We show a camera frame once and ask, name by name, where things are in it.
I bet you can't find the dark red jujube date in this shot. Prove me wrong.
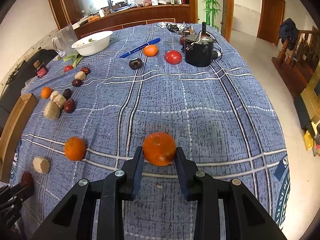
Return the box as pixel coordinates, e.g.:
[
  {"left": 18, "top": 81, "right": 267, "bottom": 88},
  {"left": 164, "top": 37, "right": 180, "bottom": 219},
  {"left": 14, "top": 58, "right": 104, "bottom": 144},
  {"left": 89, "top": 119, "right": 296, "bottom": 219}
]
[{"left": 20, "top": 171, "right": 34, "bottom": 188}]

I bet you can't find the large orange tangerine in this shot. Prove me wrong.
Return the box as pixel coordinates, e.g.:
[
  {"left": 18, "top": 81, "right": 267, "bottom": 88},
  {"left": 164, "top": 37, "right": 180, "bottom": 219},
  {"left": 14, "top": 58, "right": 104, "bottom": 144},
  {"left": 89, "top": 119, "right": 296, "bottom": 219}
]
[{"left": 142, "top": 132, "right": 176, "bottom": 167}]

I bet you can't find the large beige yam chunk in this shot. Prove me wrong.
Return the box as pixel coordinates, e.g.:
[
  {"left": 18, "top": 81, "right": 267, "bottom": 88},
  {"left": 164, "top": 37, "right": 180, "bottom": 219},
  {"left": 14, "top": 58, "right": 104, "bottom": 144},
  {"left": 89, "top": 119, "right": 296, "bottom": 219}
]
[{"left": 43, "top": 101, "right": 61, "bottom": 121}]

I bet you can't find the dark red jujube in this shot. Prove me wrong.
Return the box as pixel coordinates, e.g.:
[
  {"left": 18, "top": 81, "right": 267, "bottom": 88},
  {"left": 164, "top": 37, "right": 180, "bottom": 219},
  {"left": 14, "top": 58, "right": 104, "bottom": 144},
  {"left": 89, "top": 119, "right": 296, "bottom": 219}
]
[{"left": 63, "top": 98, "right": 75, "bottom": 113}]

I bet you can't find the medium beige yam chunk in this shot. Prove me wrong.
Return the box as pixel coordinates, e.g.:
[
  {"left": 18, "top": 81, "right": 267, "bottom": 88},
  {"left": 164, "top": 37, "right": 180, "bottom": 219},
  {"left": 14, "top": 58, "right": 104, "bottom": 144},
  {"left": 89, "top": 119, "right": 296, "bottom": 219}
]
[{"left": 50, "top": 91, "right": 67, "bottom": 109}]

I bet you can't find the brown cardboard tray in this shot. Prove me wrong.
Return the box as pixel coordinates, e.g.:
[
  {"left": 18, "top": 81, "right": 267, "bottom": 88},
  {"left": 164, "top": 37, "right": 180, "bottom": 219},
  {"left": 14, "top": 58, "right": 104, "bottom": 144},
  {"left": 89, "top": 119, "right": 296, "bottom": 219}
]
[{"left": 0, "top": 93, "right": 37, "bottom": 183}]

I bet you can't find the blue plaid tablecloth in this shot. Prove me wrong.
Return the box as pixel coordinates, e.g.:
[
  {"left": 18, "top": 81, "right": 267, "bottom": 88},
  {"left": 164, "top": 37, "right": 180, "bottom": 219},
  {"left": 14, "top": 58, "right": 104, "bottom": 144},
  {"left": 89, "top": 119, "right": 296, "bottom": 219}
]
[{"left": 10, "top": 24, "right": 290, "bottom": 238}]

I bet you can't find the dark jujube near yam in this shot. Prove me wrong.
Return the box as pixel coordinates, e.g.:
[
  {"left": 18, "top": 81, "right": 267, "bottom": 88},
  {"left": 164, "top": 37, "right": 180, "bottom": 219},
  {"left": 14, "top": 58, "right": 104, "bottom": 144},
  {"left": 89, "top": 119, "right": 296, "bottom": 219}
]
[{"left": 62, "top": 88, "right": 72, "bottom": 100}]

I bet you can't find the dark jujube middle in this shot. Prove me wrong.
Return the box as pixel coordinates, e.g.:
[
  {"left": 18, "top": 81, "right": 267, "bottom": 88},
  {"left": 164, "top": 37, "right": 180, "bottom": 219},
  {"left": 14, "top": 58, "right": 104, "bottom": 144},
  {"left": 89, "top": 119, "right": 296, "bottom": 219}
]
[{"left": 72, "top": 79, "right": 82, "bottom": 87}]

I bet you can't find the dark jujube upper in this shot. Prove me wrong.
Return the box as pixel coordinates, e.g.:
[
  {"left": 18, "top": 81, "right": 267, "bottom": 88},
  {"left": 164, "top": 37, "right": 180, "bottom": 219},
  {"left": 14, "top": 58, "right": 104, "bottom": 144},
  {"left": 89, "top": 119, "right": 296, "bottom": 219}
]
[{"left": 80, "top": 67, "right": 91, "bottom": 75}]

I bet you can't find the dark purple mangosteen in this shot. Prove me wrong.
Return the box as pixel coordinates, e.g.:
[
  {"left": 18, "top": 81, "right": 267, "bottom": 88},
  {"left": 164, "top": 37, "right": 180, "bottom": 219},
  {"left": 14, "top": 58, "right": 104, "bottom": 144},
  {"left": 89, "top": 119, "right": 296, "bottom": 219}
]
[{"left": 129, "top": 58, "right": 143, "bottom": 70}]

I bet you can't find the black leather sofa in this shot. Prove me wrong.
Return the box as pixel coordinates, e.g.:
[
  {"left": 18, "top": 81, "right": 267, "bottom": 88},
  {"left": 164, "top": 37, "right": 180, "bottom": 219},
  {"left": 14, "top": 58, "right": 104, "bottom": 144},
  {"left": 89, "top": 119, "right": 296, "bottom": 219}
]
[{"left": 0, "top": 49, "right": 57, "bottom": 133}]

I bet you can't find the red label ink jar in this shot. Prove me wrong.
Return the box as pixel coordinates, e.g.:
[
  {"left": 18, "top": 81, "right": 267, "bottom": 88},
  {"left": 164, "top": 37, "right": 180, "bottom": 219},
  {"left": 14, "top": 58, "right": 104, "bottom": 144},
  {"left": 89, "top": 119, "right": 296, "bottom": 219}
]
[{"left": 33, "top": 60, "right": 48, "bottom": 78}]

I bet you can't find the small red cherry tomato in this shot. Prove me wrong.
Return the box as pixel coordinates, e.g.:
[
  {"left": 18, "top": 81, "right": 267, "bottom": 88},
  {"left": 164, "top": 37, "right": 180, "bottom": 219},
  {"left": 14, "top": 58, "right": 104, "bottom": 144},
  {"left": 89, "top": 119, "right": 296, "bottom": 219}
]
[{"left": 63, "top": 65, "right": 74, "bottom": 72}]

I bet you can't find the green leafy vegetable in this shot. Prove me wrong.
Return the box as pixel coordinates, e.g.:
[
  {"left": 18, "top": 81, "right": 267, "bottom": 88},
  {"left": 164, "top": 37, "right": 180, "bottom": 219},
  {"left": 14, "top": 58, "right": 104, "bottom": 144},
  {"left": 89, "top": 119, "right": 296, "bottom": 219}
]
[{"left": 63, "top": 51, "right": 84, "bottom": 67}]

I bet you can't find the small far tangerine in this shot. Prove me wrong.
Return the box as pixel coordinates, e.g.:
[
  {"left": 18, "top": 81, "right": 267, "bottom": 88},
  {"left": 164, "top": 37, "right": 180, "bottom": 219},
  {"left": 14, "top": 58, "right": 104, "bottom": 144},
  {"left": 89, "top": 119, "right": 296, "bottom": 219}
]
[{"left": 143, "top": 44, "right": 158, "bottom": 57}]

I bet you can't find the black cylindrical device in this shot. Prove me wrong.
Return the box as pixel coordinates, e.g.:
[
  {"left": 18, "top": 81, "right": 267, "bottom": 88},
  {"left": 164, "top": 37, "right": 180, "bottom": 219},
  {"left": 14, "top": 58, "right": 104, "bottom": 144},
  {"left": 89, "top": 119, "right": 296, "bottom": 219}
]
[{"left": 183, "top": 22, "right": 222, "bottom": 67}]

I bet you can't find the white bowl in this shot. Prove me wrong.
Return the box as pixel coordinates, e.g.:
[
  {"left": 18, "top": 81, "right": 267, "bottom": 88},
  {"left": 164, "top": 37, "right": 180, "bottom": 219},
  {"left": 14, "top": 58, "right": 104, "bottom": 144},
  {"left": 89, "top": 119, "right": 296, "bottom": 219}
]
[{"left": 72, "top": 31, "right": 113, "bottom": 56}]

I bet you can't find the blue marker pen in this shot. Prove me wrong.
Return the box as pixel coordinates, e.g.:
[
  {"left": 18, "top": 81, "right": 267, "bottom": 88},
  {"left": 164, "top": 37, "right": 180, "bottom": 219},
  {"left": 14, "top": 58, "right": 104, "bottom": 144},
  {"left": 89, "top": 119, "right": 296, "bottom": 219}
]
[{"left": 120, "top": 38, "right": 161, "bottom": 58}]

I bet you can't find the wooden stair railing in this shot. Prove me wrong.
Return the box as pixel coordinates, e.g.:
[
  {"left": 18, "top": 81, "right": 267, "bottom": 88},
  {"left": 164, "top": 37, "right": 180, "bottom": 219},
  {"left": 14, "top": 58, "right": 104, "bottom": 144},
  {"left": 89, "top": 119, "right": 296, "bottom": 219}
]
[{"left": 272, "top": 27, "right": 319, "bottom": 98}]

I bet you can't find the clear plastic pitcher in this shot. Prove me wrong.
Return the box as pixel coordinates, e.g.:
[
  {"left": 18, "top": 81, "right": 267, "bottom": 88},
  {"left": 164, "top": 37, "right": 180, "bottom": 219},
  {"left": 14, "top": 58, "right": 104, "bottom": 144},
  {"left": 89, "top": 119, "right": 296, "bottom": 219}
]
[{"left": 52, "top": 24, "right": 78, "bottom": 58}]

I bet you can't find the dark jacket on railing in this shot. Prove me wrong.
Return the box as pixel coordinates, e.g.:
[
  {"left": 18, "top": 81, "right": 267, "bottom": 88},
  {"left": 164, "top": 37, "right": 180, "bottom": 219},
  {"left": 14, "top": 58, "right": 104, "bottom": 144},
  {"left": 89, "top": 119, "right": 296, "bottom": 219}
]
[{"left": 279, "top": 18, "right": 299, "bottom": 50}]

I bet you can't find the brown wooden door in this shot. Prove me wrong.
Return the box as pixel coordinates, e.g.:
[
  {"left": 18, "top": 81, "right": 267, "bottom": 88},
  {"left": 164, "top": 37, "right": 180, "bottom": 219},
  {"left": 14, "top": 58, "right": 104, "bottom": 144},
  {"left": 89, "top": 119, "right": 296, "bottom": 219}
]
[{"left": 257, "top": 0, "right": 285, "bottom": 46}]

